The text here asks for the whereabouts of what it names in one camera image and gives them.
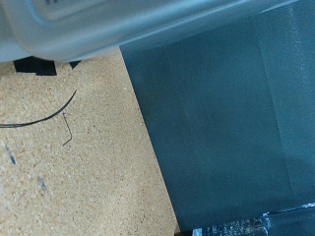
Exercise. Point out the silver toaster oven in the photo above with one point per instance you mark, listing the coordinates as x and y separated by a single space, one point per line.
98 26

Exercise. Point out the dark speckled bar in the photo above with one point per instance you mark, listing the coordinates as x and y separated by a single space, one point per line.
236 227

